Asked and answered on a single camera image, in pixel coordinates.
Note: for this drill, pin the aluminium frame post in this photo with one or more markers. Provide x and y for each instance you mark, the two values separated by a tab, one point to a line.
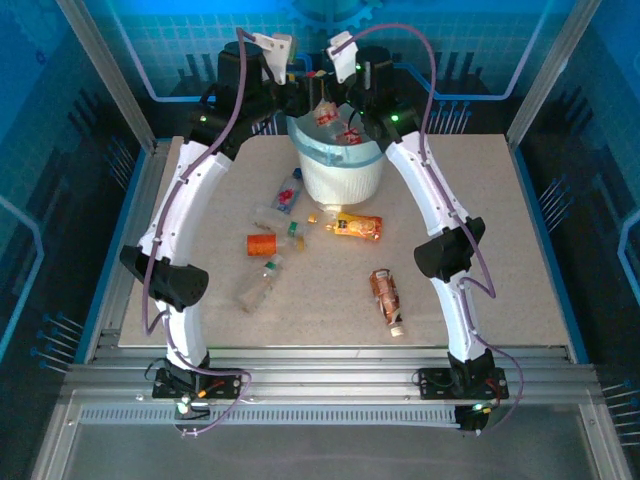
545	85
115	85

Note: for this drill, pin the blue plastic bin liner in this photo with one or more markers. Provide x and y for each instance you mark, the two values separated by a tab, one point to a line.
360	152

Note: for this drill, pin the clear bottle with green band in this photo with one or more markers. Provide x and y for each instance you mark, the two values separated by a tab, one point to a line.
260	285

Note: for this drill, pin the black left connector box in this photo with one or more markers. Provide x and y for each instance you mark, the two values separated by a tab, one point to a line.
192	412

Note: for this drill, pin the aluminium front frame rail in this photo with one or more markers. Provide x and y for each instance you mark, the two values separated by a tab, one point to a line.
330	380

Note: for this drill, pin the black connector box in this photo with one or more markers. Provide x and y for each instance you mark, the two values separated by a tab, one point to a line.
192	412
470	420

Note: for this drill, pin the black right connector box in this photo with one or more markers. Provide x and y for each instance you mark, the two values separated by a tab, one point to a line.
470	420

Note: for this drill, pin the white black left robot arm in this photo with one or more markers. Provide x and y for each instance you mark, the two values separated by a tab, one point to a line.
185	200

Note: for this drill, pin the blue cap red label bottle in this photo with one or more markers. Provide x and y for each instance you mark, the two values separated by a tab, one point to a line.
287	192

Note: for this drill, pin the aluminium lower frame rail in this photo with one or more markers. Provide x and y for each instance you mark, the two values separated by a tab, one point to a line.
55	445
607	450

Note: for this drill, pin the white ribbed plastic bin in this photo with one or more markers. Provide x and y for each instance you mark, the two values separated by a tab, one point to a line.
340	180

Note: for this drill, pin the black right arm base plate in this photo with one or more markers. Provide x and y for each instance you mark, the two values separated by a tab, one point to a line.
435	385

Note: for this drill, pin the brown label white cap bottle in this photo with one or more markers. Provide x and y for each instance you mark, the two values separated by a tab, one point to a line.
386	295

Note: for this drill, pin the clear plastic bottle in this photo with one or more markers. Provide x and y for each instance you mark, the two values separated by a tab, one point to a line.
270	217

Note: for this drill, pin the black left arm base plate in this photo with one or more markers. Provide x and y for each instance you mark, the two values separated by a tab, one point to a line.
225	382

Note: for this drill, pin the orange snack packet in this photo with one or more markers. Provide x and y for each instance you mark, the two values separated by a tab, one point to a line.
357	226

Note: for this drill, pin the aluminium side frame rail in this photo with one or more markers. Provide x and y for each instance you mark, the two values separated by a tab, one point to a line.
142	200

